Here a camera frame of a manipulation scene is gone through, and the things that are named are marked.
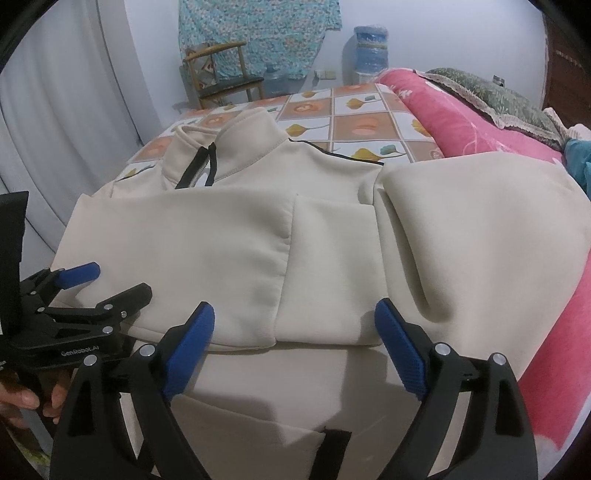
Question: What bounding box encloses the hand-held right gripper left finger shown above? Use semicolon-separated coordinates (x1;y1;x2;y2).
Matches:
52;301;217;480

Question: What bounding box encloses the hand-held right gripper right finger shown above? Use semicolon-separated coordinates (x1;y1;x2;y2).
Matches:
373;298;539;480

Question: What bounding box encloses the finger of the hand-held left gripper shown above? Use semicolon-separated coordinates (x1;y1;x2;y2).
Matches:
34;282;154;334
18;261;101;305

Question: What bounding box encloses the beige zip jacket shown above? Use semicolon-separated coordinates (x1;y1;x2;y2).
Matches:
48;108;591;480

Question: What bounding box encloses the person's left hand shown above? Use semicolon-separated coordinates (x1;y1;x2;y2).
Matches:
0;373;71;430

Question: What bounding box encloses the white curtain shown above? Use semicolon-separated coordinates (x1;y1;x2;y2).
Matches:
0;0;158;278

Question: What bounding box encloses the pink floral blanket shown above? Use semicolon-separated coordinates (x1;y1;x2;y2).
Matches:
376;67;591;462

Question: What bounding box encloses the wooden chair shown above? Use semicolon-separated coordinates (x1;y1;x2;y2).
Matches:
184;41;266;112

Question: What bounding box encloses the tile patterned bed sheet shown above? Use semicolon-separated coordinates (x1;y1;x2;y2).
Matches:
113;85;446;185

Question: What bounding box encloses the blue floral cloth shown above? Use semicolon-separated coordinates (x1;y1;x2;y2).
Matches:
564;136;591;199

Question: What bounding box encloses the small blue water jug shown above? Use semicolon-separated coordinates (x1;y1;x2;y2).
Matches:
263;64;291;99

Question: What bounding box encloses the green lace-edged pillow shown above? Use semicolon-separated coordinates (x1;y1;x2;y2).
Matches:
425;67;566;151

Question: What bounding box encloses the white cloth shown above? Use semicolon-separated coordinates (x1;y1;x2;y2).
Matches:
544;107;591;141

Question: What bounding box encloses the large blue water jug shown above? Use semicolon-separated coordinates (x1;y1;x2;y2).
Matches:
353;25;389;75

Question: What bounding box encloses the blue patterned wall cloth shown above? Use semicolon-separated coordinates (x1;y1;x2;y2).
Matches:
178;0;343;79

